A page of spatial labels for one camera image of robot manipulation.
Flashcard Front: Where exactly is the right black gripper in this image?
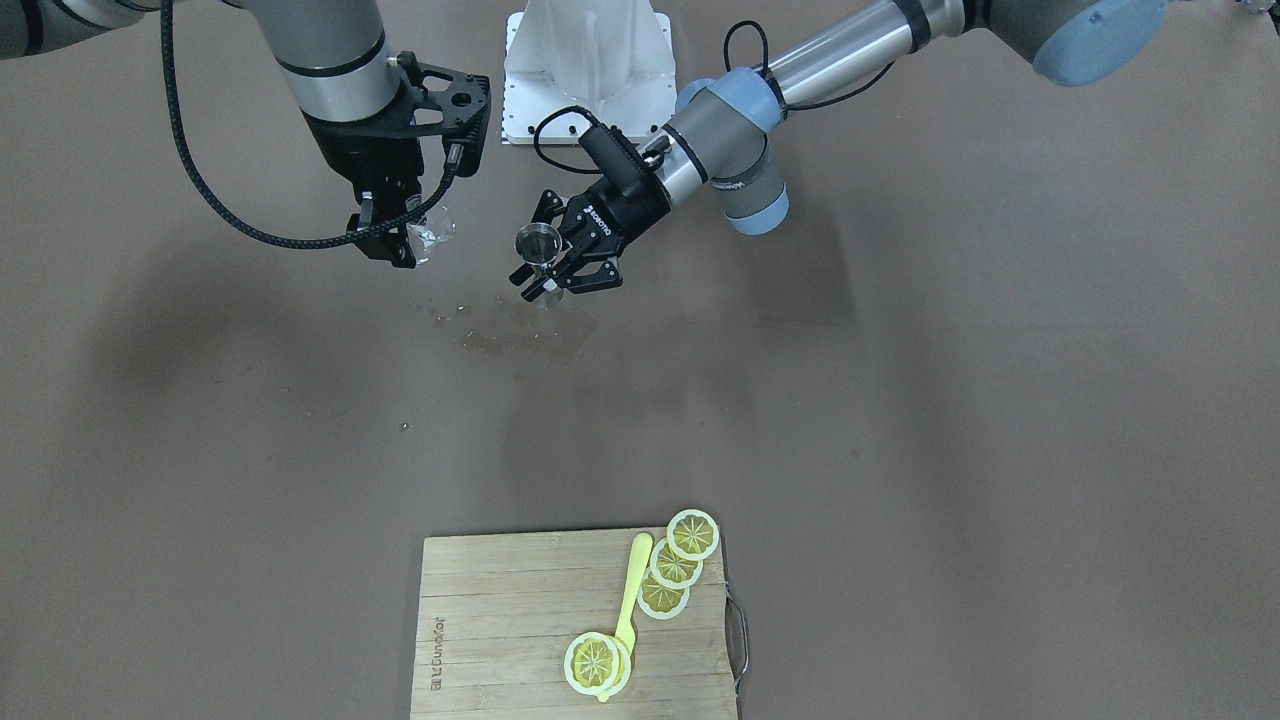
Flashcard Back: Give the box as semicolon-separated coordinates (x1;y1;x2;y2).
302;105;425;269

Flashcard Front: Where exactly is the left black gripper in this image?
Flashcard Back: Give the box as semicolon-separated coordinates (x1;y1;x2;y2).
515;178;672;301

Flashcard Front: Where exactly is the steel measuring jigger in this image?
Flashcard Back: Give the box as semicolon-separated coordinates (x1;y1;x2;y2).
509;222;564;310

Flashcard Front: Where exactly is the small clear glass beaker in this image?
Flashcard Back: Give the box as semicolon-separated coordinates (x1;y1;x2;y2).
404;202;457;266

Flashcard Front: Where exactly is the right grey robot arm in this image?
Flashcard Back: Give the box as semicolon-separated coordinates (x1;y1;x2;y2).
3;1;369;275

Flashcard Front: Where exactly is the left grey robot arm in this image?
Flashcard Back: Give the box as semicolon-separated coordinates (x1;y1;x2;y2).
509;1;1167;302

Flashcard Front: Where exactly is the spilled liquid puddle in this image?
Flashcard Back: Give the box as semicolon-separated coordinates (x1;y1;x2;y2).
397;293;598;383

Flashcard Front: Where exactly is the lemon slice front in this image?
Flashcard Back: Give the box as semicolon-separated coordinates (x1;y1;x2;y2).
666;509;721;562

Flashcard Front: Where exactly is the lemon slice middle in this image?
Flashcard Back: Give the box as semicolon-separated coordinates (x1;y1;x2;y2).
649;539;704;591

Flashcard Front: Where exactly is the lemon slice back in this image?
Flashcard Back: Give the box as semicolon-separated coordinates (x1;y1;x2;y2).
637;571;690;621

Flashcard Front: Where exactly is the bamboo cutting board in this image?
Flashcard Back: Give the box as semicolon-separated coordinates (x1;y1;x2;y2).
410;528;746;719

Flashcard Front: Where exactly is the yellow plastic spoon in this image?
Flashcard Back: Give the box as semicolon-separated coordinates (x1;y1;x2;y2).
596;530;654;703

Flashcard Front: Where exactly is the lemon slice on spoon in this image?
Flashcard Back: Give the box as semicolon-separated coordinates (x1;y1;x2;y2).
563;632;634;703

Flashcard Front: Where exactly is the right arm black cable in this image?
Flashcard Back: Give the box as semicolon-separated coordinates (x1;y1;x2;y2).
157;0;463;251

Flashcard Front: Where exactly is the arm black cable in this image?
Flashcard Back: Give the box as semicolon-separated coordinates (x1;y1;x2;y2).
157;0;463;251
532;20;896;176

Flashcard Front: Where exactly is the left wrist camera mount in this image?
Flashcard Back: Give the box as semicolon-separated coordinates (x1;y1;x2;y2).
580;124;671;200

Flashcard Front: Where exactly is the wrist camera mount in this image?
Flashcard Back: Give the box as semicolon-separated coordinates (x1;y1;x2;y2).
390;51;492;178
580;124;671;200

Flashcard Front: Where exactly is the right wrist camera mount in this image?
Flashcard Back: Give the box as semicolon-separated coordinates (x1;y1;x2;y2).
390;51;492;178

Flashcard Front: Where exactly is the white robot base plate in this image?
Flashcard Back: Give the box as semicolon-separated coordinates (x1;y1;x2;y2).
500;1;678;146

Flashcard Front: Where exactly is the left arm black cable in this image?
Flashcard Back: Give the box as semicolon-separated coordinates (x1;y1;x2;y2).
532;20;896;176

